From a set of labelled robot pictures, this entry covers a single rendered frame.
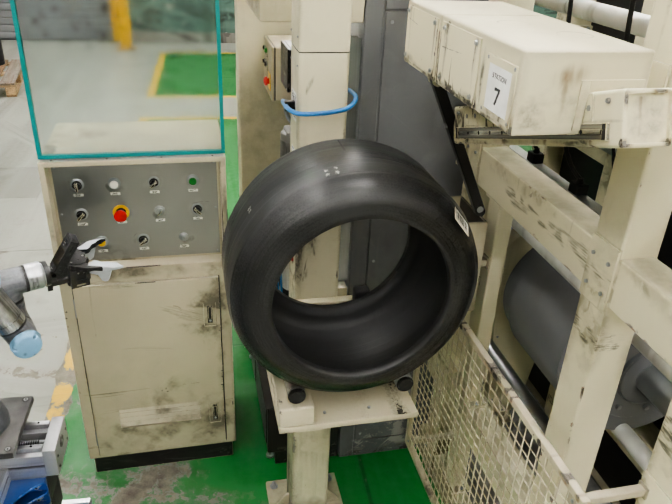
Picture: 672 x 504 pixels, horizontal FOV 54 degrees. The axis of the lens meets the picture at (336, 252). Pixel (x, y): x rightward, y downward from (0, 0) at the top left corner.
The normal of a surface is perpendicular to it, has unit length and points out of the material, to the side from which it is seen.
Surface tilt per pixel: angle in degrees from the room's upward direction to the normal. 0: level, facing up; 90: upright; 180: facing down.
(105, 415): 90
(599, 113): 90
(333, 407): 0
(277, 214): 56
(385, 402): 0
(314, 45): 90
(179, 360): 91
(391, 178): 44
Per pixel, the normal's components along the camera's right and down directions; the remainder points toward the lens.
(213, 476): 0.04, -0.88
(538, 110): 0.22, 0.47
